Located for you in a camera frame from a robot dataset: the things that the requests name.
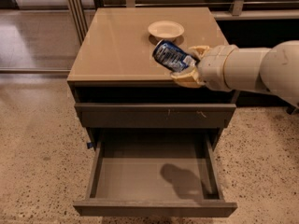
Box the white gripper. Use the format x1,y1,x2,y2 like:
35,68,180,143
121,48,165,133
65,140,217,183
170,45,237,91

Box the blue pepsi can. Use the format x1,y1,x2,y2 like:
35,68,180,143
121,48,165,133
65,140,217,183
152,40,199,73

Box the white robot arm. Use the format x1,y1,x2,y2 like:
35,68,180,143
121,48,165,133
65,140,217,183
171,41,299,107

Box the grey drawer cabinet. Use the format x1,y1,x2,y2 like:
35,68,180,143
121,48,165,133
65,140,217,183
67,7,238,144

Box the grey top drawer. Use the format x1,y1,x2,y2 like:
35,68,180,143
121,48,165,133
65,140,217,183
75,103,236,129

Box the open grey middle drawer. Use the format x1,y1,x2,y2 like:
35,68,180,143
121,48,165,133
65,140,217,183
74,129,237,217

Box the white ceramic bowl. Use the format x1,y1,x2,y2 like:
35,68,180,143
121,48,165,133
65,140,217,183
148,21,184,41

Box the dark object on floor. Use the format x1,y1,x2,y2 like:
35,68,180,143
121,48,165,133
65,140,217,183
286,106,298,115

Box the blue tape piece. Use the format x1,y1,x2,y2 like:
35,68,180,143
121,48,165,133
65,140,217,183
87,142,93,149

